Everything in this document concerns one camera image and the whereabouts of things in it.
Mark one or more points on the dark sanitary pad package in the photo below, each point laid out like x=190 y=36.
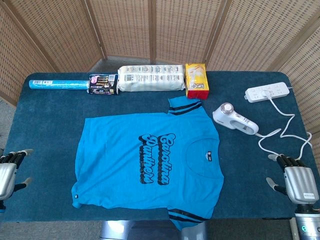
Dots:
x=102 y=85

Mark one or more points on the white power strip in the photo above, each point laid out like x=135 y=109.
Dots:
x=280 y=91

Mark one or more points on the blue printed t-shirt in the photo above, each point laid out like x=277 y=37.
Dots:
x=120 y=150

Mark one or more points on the grey robot torso base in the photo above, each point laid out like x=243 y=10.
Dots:
x=112 y=230

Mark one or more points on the dark teal table cloth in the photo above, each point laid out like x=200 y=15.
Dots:
x=50 y=125

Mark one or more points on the blue plastic-wrapped roll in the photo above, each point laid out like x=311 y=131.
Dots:
x=60 y=84

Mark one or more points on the long white tissue pack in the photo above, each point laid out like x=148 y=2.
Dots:
x=150 y=78

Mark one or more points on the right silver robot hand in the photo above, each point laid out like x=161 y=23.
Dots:
x=298 y=182

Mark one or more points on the wicker folding screen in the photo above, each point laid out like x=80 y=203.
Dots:
x=125 y=25

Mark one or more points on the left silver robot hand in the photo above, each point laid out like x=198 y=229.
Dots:
x=7 y=175

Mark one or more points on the yellow and red tissue pack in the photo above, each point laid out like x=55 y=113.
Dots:
x=196 y=80

